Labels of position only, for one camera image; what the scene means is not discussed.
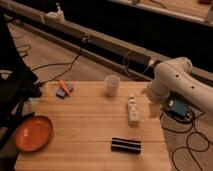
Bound black cable right floor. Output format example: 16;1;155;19
159;106;213;171

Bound black rectangular box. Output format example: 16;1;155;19
111;137;141;154

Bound white squeeze bottle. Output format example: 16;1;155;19
127;94;140;127

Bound white clamp on rail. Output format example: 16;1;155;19
45;3;65;22

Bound blue electronic box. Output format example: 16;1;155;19
169;99;188;117

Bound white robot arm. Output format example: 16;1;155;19
147;57;213;115

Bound black floor cable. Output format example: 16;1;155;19
16;38;88;88

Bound orange marker pen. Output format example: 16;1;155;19
59;80;70;96

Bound long grey metal rail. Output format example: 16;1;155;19
0;0;213;88

